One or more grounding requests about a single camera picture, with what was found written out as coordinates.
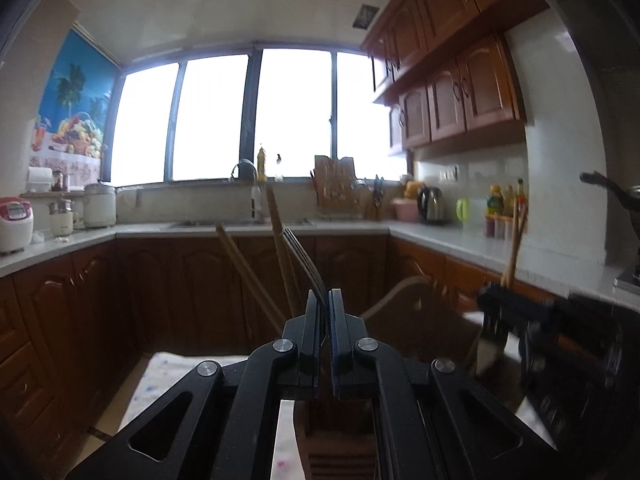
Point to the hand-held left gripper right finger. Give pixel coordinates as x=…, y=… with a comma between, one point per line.
x=333, y=350

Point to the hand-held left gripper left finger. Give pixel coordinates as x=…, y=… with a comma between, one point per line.
x=314, y=350

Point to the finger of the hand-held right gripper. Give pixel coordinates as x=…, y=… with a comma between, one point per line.
x=510, y=307

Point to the wooden chopstick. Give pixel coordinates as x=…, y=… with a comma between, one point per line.
x=280, y=250
x=245, y=275
x=510, y=250
x=519, y=240

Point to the row of spice jars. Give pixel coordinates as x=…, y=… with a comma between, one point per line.
x=497, y=227

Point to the grey kitchen countertop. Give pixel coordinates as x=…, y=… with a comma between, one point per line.
x=450, y=245

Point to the cooking oil bottles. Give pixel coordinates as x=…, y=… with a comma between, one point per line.
x=496, y=200

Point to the green cup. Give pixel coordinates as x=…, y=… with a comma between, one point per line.
x=463, y=209

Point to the stainless steel kettle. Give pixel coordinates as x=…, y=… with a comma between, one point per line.
x=432, y=205

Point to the pink plastic bowl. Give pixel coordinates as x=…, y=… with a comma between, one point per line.
x=405, y=210

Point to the wooden base cabinets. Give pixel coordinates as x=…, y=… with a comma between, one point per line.
x=175, y=290

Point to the white floral tablecloth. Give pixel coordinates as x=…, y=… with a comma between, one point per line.
x=165, y=385

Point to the dark frying pan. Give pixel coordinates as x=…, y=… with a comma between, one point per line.
x=625, y=200

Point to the hanging kitchen scissors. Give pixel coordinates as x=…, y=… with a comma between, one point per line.
x=377, y=192

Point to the chrome kitchen faucet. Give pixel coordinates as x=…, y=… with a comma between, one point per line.
x=252, y=195

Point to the clear soap bottle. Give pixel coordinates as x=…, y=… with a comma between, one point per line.
x=278, y=170

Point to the yellow bottle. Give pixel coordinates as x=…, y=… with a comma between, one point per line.
x=261, y=165

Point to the kitchen window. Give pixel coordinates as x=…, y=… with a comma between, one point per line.
x=215, y=120

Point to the white slow cooker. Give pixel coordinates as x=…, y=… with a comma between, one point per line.
x=100, y=207

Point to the small white appliance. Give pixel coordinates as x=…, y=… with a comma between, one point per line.
x=61, y=220

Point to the white and red rice cooker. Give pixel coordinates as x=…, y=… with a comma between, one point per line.
x=15, y=222

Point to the ceiling vent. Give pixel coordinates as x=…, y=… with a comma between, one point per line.
x=366, y=16

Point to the wall power outlet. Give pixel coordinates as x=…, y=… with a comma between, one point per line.
x=448, y=173

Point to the wooden wall cabinets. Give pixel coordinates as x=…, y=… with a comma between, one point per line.
x=450, y=60

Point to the fruit and palm wall poster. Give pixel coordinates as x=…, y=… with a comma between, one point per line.
x=75, y=105

